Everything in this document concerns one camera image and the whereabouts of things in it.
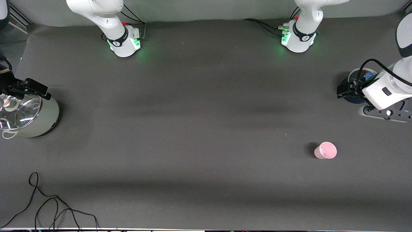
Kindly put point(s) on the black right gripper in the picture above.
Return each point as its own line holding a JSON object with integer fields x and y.
{"x": 20, "y": 88}

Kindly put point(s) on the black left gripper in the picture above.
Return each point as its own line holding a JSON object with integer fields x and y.
{"x": 347, "y": 89}

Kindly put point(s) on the pink plastic cup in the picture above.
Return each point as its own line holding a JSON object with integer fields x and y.
{"x": 325, "y": 150}

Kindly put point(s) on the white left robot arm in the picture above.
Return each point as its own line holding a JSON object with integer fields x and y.
{"x": 304, "y": 32}

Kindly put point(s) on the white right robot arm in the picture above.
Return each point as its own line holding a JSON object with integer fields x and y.
{"x": 109, "y": 19}

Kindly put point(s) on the dark blue saucepan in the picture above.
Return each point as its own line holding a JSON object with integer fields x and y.
{"x": 344, "y": 77}

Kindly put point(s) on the glass lid blue knob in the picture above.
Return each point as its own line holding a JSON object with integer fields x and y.
{"x": 354, "y": 75}

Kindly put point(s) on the glass pot lid metal knob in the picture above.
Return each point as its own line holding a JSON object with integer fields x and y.
{"x": 27, "y": 112}

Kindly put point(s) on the pale green cooking pot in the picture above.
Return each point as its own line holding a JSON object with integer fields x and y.
{"x": 45, "y": 119}

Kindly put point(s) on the aluminium frame rail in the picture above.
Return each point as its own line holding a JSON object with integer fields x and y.
{"x": 19, "y": 21}
{"x": 408, "y": 10}

